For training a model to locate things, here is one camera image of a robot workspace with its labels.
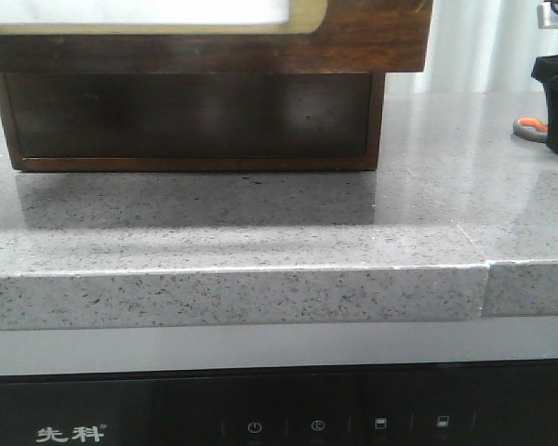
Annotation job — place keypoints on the wooden drawer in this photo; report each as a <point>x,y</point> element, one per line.
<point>190,116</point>
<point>353,37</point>

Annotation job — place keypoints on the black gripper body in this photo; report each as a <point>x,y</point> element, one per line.
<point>547,14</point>

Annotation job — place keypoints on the grey orange scissors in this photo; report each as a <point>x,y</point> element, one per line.
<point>530,129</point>

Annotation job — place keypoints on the black appliance control panel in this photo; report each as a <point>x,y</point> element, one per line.
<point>458,403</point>

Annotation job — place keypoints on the dark wooden drawer cabinet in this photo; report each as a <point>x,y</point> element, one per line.
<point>366,161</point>

